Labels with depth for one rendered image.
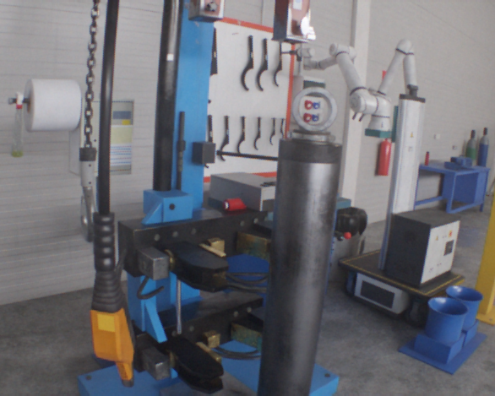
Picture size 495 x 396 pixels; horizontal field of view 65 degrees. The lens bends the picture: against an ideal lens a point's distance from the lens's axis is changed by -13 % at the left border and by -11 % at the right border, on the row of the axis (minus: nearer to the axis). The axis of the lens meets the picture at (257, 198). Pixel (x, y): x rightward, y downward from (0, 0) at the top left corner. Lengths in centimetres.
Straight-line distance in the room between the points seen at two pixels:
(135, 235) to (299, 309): 69
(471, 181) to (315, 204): 705
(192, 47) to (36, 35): 165
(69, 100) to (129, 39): 158
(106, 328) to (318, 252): 80
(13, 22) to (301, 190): 256
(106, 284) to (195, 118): 130
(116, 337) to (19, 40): 273
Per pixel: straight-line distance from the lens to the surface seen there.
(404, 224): 342
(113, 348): 93
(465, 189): 839
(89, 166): 95
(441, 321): 304
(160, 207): 180
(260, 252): 196
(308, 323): 156
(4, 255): 351
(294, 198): 140
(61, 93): 217
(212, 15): 161
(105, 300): 88
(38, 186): 344
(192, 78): 202
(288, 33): 177
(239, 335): 218
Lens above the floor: 158
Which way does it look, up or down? 12 degrees down
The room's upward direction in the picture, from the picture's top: 4 degrees clockwise
